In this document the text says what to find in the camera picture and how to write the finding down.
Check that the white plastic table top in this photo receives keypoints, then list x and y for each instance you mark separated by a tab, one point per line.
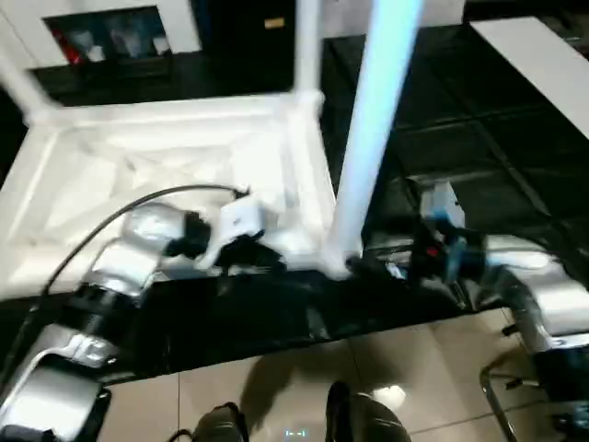
138	157

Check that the white plastic table leg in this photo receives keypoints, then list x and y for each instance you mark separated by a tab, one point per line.
373	120
23	83
307	46

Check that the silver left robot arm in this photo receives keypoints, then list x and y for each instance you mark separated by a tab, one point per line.
101	285

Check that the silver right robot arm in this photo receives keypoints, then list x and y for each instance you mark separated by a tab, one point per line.
543	295

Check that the black work mat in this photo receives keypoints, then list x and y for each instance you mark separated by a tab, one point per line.
479	138

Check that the dark right robot foot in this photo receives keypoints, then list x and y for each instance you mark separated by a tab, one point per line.
366	419

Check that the white flat sheet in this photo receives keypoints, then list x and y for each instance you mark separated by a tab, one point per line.
538	64

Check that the black cabinet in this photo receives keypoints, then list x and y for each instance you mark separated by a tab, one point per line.
244	32

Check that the small yellow label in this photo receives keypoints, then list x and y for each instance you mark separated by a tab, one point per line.
274	22

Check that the small bottles on shelf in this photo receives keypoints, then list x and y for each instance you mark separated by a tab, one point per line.
110	37

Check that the white cabinet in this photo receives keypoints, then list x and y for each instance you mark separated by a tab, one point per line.
28	23

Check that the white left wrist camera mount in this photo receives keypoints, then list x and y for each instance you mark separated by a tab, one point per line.
235	226

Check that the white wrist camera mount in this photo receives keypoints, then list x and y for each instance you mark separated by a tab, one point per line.
442	207
235	226

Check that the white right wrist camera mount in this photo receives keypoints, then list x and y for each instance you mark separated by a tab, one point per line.
442	207

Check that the chrome tube frame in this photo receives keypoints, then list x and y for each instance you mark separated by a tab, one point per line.
502	405

